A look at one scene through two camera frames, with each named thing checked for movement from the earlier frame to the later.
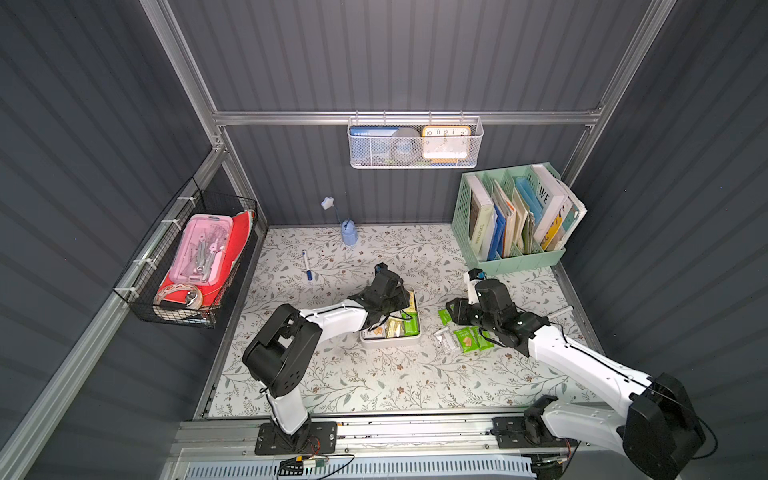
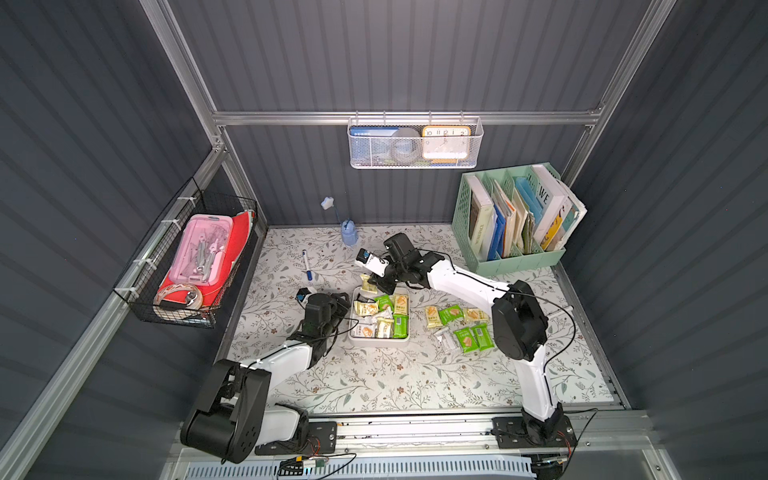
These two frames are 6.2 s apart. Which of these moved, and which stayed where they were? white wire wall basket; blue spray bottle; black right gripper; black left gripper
Moved: black right gripper; black left gripper
Stayed: blue spray bottle; white wire wall basket
